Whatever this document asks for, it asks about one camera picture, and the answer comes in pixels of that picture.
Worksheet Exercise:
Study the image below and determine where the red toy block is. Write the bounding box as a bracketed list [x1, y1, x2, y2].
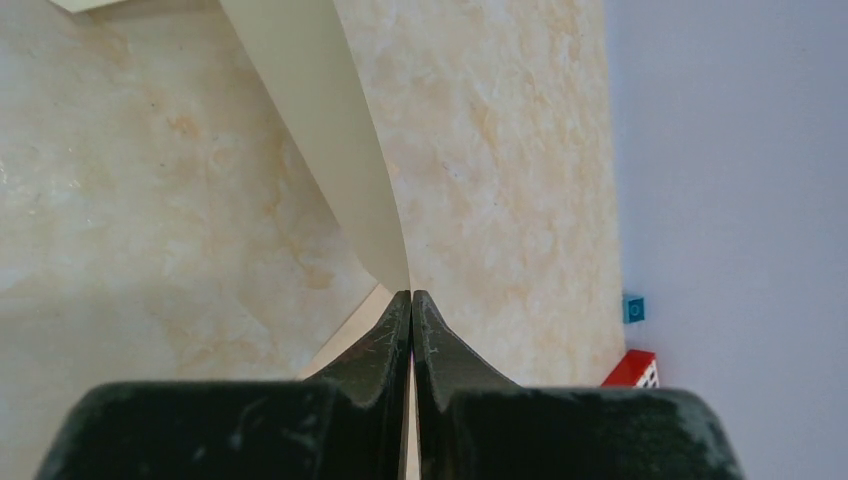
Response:
[602, 349, 660, 388]

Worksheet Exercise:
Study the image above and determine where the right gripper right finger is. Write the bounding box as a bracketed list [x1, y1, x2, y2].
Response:
[411, 290, 743, 479]

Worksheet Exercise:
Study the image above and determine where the small blue block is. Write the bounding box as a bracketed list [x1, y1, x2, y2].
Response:
[623, 294, 646, 324]

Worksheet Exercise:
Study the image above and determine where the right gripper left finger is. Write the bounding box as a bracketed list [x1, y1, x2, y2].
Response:
[36, 291, 412, 479]

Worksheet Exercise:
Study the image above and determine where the letter sheet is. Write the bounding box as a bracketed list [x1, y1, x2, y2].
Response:
[218, 0, 412, 293]

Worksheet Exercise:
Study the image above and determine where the yellow envelope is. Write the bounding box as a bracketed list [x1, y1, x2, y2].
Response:
[50, 0, 124, 14]

